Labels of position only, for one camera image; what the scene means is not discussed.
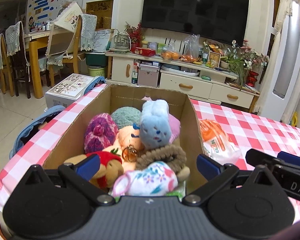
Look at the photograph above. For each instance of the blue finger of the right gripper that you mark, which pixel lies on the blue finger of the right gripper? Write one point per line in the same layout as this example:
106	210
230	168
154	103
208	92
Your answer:
289	158

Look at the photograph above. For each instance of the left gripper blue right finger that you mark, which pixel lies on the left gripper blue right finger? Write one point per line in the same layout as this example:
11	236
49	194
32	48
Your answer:
218	178

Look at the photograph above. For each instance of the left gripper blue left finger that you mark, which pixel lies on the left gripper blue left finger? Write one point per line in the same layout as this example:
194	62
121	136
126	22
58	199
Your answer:
79	175

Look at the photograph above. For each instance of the brown bear red strawberry hat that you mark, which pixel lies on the brown bear red strawberry hat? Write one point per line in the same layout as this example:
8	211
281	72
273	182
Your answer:
109	170

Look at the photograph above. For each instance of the brown knitted cloth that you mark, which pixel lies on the brown knitted cloth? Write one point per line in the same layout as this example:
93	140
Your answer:
172	155

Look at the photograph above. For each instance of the purple knitted ball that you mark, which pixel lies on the purple knitted ball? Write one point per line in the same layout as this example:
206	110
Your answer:
100	133

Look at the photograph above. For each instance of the orange plush toy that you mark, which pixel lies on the orange plush toy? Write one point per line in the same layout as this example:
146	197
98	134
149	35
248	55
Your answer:
127	146

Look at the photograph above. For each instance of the floral socks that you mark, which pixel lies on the floral socks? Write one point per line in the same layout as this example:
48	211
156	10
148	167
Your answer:
157	179

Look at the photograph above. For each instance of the teal fuzzy sock roll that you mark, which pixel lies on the teal fuzzy sock roll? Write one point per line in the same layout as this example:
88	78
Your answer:
126	116

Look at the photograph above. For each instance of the light blue plush bunny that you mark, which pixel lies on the light blue plush bunny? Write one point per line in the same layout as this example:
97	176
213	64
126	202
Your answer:
155	131

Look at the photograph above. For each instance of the white fluffy plush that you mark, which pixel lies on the white fluffy plush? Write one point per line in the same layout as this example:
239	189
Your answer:
175	128

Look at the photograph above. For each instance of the orange white tissue pack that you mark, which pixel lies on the orange white tissue pack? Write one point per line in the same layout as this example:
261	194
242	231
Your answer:
217	144

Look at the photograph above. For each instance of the red checkered tablecloth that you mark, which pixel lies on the red checkered tablecloth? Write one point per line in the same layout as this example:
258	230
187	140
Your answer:
244	129

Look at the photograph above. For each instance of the blue fabric bag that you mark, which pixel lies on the blue fabric bag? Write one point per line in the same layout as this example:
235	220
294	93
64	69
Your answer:
33	128

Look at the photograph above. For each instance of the white standing air conditioner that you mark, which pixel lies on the white standing air conditioner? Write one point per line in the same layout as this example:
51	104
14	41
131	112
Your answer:
280	90

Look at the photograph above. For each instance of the cardboard box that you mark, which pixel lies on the cardboard box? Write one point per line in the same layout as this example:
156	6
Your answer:
113	97

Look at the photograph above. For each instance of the white printed carton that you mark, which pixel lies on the white printed carton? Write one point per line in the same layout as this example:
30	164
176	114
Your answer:
68	90

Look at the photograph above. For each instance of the cream TV cabinet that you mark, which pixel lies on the cream TV cabinet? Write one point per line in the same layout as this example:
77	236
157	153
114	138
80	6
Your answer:
198	82

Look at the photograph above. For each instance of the red vase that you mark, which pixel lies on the red vase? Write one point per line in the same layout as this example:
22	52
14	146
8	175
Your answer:
251	78

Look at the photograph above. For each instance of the green trash bin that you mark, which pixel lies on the green trash bin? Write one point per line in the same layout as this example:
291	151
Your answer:
97	71

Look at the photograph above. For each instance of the pink storage box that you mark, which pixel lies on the pink storage box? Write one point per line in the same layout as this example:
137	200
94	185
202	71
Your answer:
148	75

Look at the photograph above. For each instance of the potted flower plant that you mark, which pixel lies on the potted flower plant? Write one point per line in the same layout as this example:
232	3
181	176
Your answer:
242	59

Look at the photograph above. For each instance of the bag of oranges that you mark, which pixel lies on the bag of oranges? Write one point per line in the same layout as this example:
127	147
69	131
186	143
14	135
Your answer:
169	53

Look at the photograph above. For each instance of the wooden dining chair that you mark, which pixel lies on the wooden dining chair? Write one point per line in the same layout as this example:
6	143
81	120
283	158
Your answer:
69	47

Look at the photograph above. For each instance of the wooden dining table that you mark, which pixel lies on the wooden dining table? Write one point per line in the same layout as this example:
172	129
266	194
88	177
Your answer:
33	42

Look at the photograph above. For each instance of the black television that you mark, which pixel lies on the black television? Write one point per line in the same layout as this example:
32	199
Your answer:
220	20

